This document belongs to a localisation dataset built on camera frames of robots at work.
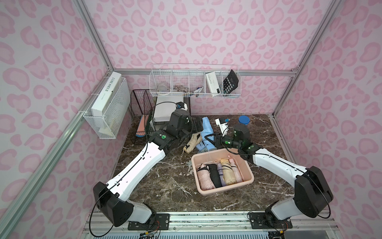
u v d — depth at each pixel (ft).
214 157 2.77
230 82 3.02
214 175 2.83
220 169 2.88
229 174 2.69
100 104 2.20
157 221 2.36
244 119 2.95
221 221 2.46
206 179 2.63
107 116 2.30
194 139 3.24
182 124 1.75
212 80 2.97
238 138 2.07
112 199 1.27
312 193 1.39
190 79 3.24
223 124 2.32
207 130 2.46
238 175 2.74
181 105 2.04
